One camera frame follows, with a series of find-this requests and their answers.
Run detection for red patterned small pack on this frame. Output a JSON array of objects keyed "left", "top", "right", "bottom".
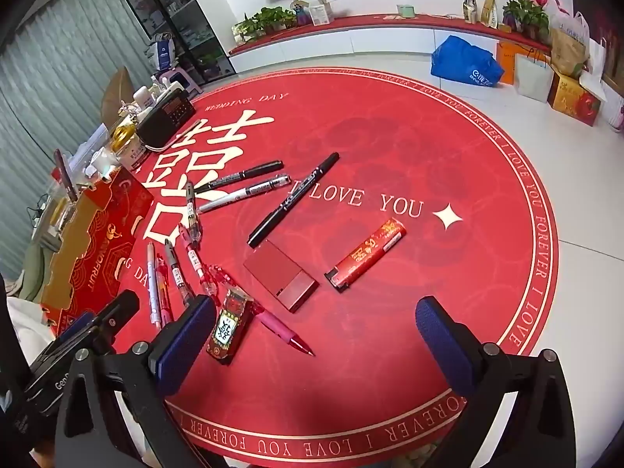
[{"left": 205, "top": 289, "right": 254, "bottom": 365}]

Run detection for red clear bead trinket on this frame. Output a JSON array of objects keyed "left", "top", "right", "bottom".
[{"left": 204, "top": 262, "right": 231, "bottom": 299}]

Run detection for grey grip clear gel pen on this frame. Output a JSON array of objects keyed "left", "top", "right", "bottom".
[{"left": 163, "top": 240, "right": 192, "bottom": 309}]

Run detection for orange paper bag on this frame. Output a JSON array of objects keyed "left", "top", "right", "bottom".
[{"left": 496, "top": 41, "right": 518, "bottom": 86}]

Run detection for silver marker black cap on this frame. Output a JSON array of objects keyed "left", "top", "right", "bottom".
[{"left": 196, "top": 174, "right": 292, "bottom": 214}]

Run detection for brown paper bag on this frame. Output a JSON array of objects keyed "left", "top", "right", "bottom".
[{"left": 550, "top": 27, "right": 590, "bottom": 79}]

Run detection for red round printed tablecloth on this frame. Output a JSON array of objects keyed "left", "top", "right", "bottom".
[{"left": 117, "top": 66, "right": 559, "bottom": 468}]

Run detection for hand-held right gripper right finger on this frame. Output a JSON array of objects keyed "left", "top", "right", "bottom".
[{"left": 415, "top": 296, "right": 577, "bottom": 468}]

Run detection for green potted plant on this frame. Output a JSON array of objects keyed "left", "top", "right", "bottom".
[{"left": 233, "top": 6, "right": 297, "bottom": 43}]

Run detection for purple stool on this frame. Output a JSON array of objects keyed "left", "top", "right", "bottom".
[{"left": 161, "top": 69, "right": 204, "bottom": 99}]

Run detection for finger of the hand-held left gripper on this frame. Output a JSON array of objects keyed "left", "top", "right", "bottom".
[
  {"left": 95, "top": 289, "right": 140, "bottom": 354},
  {"left": 57, "top": 311, "right": 98, "bottom": 347}
]

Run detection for black marker white label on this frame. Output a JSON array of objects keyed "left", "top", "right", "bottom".
[{"left": 248, "top": 152, "right": 340, "bottom": 247}]

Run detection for clear gel pen black clip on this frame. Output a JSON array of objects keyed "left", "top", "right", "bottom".
[{"left": 184, "top": 181, "right": 202, "bottom": 246}]

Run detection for plain red box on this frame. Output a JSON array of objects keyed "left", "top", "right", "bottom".
[{"left": 243, "top": 239, "right": 321, "bottom": 312}]

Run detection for colourful figurine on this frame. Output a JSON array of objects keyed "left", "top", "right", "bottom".
[{"left": 292, "top": 0, "right": 313, "bottom": 28}]

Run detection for red gold carton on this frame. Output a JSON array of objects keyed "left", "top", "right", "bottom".
[{"left": 547, "top": 72, "right": 605, "bottom": 128}]

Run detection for white round lamp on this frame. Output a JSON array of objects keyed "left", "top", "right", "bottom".
[{"left": 85, "top": 153, "right": 118, "bottom": 176}]

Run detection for grey curtain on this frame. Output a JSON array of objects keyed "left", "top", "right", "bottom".
[{"left": 0, "top": 0, "right": 157, "bottom": 274}]

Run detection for white paper bag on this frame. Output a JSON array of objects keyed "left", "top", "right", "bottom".
[{"left": 516, "top": 51, "right": 555, "bottom": 103}]

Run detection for tan chair back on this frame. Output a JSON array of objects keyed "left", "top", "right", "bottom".
[{"left": 103, "top": 67, "right": 135, "bottom": 118}]

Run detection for potted plant pink flowers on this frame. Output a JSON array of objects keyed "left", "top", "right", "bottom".
[{"left": 502, "top": 0, "right": 553, "bottom": 41}]

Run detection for small glass jar gold lid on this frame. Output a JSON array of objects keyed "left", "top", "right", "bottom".
[{"left": 111, "top": 124, "right": 147, "bottom": 169}]

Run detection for green sofa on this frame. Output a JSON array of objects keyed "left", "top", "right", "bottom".
[{"left": 18, "top": 241, "right": 62, "bottom": 303}]

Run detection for glass display cabinet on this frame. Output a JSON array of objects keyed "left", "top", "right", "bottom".
[{"left": 107, "top": 0, "right": 238, "bottom": 85}]

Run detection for white pen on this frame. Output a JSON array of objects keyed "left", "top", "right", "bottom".
[{"left": 146, "top": 243, "right": 163, "bottom": 335}]

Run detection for black radio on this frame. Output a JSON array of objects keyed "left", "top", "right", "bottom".
[{"left": 135, "top": 85, "right": 197, "bottom": 153}]

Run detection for blue white bag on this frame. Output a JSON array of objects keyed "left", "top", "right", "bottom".
[{"left": 149, "top": 33, "right": 177, "bottom": 70}]

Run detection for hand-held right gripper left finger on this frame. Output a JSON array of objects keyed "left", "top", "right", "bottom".
[{"left": 55, "top": 295, "right": 230, "bottom": 468}]

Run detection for smartphone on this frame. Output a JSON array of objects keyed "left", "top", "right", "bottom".
[{"left": 53, "top": 149, "right": 79, "bottom": 203}]

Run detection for red gold cardboard box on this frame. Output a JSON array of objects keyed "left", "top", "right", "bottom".
[{"left": 39, "top": 166, "right": 155, "bottom": 338}]

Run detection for white plastic bag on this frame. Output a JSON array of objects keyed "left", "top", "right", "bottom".
[{"left": 556, "top": 10, "right": 592, "bottom": 50}]

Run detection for white small box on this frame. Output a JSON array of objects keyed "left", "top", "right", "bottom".
[{"left": 308, "top": 0, "right": 335, "bottom": 25}]

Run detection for red patterned long box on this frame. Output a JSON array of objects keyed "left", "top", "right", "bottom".
[{"left": 324, "top": 218, "right": 406, "bottom": 294}]

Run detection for thin black marker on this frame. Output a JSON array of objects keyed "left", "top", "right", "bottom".
[{"left": 194, "top": 159, "right": 284, "bottom": 194}]

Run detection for red gel pen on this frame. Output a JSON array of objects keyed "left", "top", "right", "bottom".
[
  {"left": 156, "top": 253, "right": 174, "bottom": 327},
  {"left": 178, "top": 224, "right": 215, "bottom": 299}
]

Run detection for pink pen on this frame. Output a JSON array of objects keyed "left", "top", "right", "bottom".
[{"left": 251, "top": 302, "right": 317, "bottom": 358}]

